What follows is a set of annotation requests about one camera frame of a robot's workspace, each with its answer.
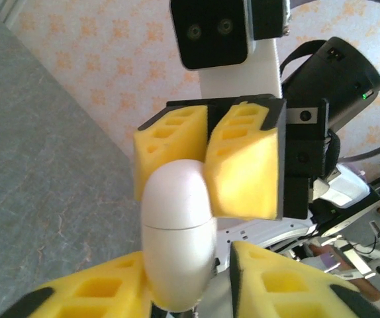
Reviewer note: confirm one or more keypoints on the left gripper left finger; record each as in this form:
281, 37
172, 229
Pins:
94, 291

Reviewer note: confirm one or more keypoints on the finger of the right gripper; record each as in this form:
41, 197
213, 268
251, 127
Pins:
243, 172
163, 139

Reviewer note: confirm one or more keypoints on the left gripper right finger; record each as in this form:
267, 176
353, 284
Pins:
276, 288

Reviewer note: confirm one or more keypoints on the white earbud charging case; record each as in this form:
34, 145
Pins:
176, 232

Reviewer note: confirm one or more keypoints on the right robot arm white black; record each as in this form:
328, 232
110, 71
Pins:
345, 185

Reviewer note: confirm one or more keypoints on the aluminium mounting rail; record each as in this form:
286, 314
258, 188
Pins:
362, 265

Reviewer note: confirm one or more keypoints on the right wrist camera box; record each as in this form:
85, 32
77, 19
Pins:
210, 33

